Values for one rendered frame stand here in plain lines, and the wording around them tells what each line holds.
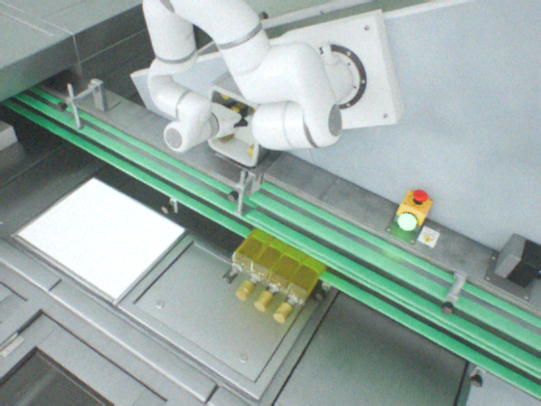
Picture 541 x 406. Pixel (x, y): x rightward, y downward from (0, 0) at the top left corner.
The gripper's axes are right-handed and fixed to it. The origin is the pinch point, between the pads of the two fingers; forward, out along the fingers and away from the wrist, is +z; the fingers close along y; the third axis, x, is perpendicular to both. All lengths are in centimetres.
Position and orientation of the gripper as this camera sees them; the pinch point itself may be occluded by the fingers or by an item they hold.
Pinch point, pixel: (237, 110)
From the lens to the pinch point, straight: 134.4
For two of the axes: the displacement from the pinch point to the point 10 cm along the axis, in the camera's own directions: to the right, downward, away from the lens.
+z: 4.6, -3.9, 8.0
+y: 8.5, 4.5, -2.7
